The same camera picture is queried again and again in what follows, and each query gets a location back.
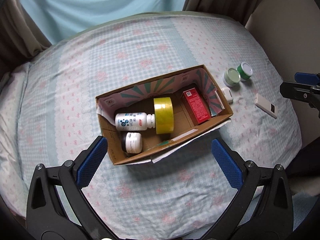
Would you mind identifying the white rectangular remote device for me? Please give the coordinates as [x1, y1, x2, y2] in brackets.
[254, 94, 278, 119]

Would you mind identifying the small white black jar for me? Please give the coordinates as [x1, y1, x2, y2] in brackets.
[121, 132, 143, 154]

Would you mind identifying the white pill bottle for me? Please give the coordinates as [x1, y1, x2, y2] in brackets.
[115, 112, 156, 132]

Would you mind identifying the cardboard box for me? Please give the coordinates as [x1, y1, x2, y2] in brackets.
[95, 65, 233, 165]

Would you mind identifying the red rectangular box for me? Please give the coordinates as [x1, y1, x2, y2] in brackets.
[182, 88, 211, 126]

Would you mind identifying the light green lidded jar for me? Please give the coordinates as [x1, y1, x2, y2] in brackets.
[223, 68, 241, 87]

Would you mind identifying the yellow tape roll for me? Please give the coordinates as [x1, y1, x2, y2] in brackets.
[153, 97, 174, 134]

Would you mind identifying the patterned bed sheet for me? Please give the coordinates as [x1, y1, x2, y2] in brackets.
[0, 11, 303, 240]

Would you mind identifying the green jar white lid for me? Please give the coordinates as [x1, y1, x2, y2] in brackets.
[236, 62, 253, 81]

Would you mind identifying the patterned pillow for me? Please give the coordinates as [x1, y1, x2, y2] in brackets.
[1, 63, 30, 218]

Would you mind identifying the white earbuds case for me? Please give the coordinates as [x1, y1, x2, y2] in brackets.
[221, 87, 233, 104]

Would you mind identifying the left brown curtain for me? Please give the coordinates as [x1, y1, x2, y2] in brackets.
[1, 0, 51, 75]

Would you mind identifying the light blue hanging cloth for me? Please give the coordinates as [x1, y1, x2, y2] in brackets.
[20, 0, 185, 44]

